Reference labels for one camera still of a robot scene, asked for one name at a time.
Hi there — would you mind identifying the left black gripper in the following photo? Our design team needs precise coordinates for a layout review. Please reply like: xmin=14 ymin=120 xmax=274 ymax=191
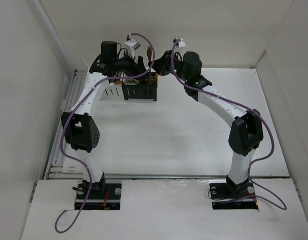
xmin=113 ymin=49 xmax=150 ymax=80

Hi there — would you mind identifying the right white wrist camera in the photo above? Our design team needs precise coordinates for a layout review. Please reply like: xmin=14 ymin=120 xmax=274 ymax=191
xmin=173 ymin=37 xmax=186 ymax=49

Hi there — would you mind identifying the white utensil container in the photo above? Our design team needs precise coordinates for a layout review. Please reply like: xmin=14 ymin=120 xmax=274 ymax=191
xmin=88 ymin=72 xmax=125 ymax=101

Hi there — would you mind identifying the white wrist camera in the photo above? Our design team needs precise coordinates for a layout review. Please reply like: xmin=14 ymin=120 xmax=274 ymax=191
xmin=124 ymin=38 xmax=141 ymax=59
xmin=173 ymin=37 xmax=186 ymax=49

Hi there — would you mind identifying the gold knife black handle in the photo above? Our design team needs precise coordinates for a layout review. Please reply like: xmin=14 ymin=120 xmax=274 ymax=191
xmin=151 ymin=74 xmax=159 ymax=84

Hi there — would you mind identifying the aluminium rail front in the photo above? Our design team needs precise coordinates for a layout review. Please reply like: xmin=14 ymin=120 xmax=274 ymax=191
xmin=103 ymin=174 xmax=272 ymax=181

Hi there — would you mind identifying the gold fork dark handle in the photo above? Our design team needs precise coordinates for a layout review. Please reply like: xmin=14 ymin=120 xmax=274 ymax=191
xmin=147 ymin=45 xmax=152 ymax=85

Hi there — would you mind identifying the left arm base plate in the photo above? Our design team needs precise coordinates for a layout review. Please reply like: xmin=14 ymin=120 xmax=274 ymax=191
xmin=73 ymin=182 xmax=122 ymax=211

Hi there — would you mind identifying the copper spoon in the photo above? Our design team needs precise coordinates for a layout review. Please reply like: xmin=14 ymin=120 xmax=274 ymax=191
xmin=114 ymin=79 xmax=124 ymax=85

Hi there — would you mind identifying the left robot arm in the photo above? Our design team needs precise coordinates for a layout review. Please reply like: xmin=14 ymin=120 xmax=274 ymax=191
xmin=60 ymin=38 xmax=148 ymax=199

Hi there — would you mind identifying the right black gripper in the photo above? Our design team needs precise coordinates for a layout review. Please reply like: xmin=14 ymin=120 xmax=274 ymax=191
xmin=148 ymin=50 xmax=189 ymax=83

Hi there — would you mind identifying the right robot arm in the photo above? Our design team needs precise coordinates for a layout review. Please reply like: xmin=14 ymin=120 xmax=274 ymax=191
xmin=152 ymin=50 xmax=263 ymax=200

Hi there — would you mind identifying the black utensil container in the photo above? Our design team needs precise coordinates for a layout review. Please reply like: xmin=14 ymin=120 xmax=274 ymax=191
xmin=122 ymin=72 xmax=158 ymax=101

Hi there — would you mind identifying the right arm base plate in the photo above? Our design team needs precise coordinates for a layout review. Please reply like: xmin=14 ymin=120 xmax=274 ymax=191
xmin=209 ymin=182 xmax=258 ymax=210

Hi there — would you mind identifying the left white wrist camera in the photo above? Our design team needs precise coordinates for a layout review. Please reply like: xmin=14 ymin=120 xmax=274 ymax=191
xmin=124 ymin=38 xmax=141 ymax=59

